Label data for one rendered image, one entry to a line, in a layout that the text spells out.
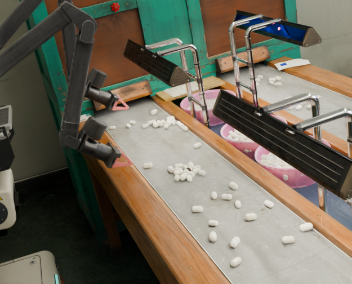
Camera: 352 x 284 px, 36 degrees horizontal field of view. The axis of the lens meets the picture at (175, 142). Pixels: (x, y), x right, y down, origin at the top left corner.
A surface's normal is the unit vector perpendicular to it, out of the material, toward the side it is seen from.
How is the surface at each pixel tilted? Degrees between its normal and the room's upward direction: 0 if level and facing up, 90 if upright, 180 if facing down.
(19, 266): 0
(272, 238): 0
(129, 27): 90
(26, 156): 90
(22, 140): 90
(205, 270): 0
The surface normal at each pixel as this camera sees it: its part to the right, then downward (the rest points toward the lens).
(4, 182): -0.04, -0.93
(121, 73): 0.36, 0.32
